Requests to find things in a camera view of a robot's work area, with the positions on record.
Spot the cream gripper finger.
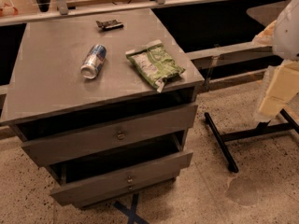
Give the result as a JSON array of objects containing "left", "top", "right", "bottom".
[
  {"left": 253, "top": 61, "right": 299, "bottom": 122},
  {"left": 252, "top": 21, "right": 277, "bottom": 46}
]

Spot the green jalapeno chip bag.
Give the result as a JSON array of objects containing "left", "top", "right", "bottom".
[{"left": 125, "top": 40, "right": 185, "bottom": 92}]

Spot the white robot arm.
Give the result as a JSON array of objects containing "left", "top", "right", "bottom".
[{"left": 252, "top": 0, "right": 299, "bottom": 122}]

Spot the black metal table leg stand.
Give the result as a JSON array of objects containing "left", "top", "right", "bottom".
[{"left": 204, "top": 109, "right": 299, "bottom": 173}]

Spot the upper grey drawer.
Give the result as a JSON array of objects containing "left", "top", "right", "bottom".
[{"left": 22, "top": 103, "right": 197, "bottom": 166}]

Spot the grey drawer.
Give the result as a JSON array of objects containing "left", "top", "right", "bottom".
[
  {"left": 22, "top": 103, "right": 197, "bottom": 166},
  {"left": 50, "top": 148, "right": 194, "bottom": 207}
]

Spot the small black wrapper packet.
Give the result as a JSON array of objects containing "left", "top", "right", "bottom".
[{"left": 96, "top": 20, "right": 123, "bottom": 31}]

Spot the grey drawer cabinet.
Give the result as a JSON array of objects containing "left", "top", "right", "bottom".
[{"left": 0, "top": 7, "right": 206, "bottom": 209}]

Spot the blue silver energy drink can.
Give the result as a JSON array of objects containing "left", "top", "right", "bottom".
[{"left": 80, "top": 44, "right": 107, "bottom": 79}]

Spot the lower grey drawer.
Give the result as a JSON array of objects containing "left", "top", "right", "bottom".
[{"left": 50, "top": 148, "right": 194, "bottom": 207}]

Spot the grey metal shelf rail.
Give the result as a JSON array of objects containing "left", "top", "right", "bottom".
[{"left": 186, "top": 42, "right": 273, "bottom": 69}]

